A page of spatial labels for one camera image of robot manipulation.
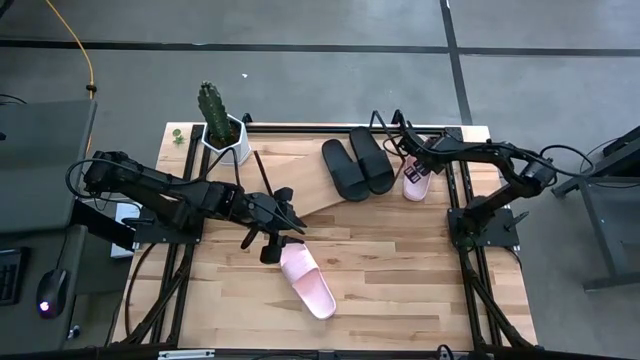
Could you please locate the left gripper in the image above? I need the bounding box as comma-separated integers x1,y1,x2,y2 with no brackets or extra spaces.
233,187,307,266

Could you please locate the black rubber slide sandal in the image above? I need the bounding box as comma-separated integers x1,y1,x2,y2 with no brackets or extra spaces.
321,138,372,203
348,126,397,197

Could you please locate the yellow cable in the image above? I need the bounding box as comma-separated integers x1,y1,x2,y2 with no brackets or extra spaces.
44,0,97,100

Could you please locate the white frame bracket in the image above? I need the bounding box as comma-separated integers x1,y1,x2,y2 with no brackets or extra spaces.
158,349,216,360

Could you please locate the dark grey desk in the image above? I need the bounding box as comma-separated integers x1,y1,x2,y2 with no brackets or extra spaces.
0,99,99,360

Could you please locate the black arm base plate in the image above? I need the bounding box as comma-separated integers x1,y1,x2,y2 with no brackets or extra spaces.
132,218,204,246
447,206,521,251

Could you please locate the black side desk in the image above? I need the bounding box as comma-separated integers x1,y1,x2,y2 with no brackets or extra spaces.
552,124,640,292

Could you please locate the green cactus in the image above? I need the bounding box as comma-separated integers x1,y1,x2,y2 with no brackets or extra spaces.
197,81,234,144

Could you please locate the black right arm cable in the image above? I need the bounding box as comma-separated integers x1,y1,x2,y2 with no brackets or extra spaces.
539,143,596,179

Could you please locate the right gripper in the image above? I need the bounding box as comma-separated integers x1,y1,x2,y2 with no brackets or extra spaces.
397,127,444,186

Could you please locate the black aluminium rig frame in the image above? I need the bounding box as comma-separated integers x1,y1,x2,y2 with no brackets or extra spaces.
107,122,539,360

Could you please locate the white plant pot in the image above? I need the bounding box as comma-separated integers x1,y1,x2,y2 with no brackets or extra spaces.
201,113,253,167

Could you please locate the black computer mouse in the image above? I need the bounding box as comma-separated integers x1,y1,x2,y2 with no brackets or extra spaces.
36,268,71,320

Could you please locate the wooden shelf with black frame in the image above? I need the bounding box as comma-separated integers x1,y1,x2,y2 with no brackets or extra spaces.
252,109,407,220

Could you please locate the pink rubber slide sandal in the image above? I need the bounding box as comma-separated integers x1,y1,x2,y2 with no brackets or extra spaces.
278,242,338,321
402,149,435,203

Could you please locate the black keyboard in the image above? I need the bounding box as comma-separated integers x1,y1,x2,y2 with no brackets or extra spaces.
0,247,27,307

